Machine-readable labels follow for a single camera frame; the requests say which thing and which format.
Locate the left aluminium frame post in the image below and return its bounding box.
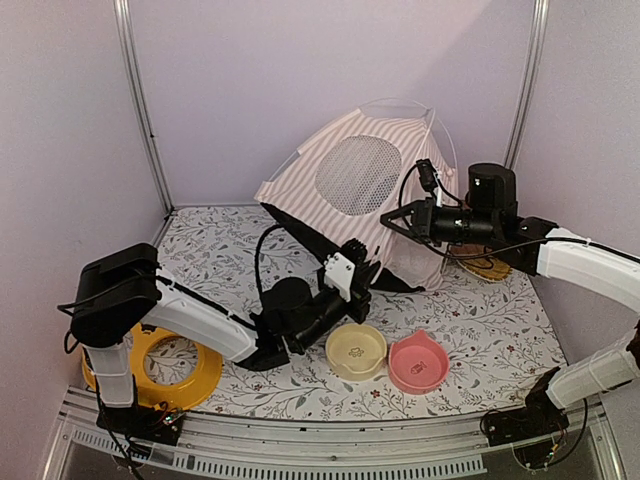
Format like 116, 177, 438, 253
113, 0, 174, 216

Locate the pink pet bowl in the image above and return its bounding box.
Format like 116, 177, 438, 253
388, 329, 450, 395

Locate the aluminium front rail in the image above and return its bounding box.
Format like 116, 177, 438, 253
43, 387, 626, 479

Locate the yellow bamboo mat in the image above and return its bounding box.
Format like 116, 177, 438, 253
448, 244, 512, 283

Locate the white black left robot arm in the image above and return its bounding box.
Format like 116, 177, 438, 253
67, 239, 380, 434

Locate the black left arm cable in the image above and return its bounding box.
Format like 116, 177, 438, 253
253, 224, 281, 301

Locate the pink striped pet tent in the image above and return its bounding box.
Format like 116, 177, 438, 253
255, 111, 459, 292

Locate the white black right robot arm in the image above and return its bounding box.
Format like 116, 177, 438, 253
380, 159, 639, 436

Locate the white tent pole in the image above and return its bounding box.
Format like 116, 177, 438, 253
268, 97, 460, 182

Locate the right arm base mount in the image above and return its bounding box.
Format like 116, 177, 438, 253
479, 367, 569, 446

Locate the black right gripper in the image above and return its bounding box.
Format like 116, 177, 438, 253
384, 193, 500, 245

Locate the aluminium frame post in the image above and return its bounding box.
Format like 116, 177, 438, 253
504, 0, 550, 169
113, 0, 174, 216

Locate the right aluminium frame post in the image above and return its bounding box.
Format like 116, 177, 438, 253
504, 0, 550, 169

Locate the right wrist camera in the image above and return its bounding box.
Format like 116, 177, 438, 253
416, 159, 442, 206

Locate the cream pet bowl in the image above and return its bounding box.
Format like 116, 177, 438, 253
325, 324, 387, 382

